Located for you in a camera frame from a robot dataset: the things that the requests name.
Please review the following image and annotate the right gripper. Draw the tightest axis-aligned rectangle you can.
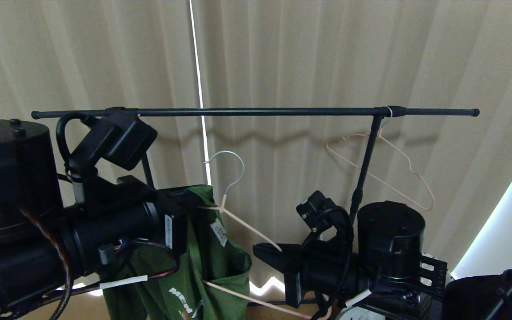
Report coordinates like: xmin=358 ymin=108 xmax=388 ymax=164
xmin=284 ymin=240 xmax=361 ymax=308

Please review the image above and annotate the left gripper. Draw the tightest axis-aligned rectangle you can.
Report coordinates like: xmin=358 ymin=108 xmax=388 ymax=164
xmin=63 ymin=187 xmax=188 ymax=272

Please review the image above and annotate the pink clothes hanger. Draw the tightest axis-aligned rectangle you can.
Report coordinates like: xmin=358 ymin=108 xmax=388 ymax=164
xmin=198 ymin=150 xmax=333 ymax=320
xmin=326 ymin=107 xmax=435 ymax=212

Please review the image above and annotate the green long-sleeved shirt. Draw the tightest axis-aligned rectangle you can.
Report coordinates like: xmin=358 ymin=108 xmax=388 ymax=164
xmin=100 ymin=184 xmax=253 ymax=320

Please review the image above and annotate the black clothes rack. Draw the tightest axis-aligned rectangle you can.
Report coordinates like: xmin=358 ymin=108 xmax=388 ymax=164
xmin=32 ymin=106 xmax=480 ymax=307

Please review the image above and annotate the beige curtain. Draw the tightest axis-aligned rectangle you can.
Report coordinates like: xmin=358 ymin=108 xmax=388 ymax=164
xmin=0 ymin=0 xmax=512 ymax=289

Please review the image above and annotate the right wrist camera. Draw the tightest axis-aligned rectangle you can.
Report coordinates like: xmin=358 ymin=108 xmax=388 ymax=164
xmin=296 ymin=190 xmax=354 ymax=249

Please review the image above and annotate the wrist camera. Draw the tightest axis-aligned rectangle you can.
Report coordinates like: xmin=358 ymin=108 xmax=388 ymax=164
xmin=296 ymin=190 xmax=354 ymax=249
xmin=68 ymin=111 xmax=158 ymax=214

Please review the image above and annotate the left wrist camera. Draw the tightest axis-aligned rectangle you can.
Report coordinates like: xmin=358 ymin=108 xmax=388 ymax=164
xmin=68 ymin=111 xmax=158 ymax=214

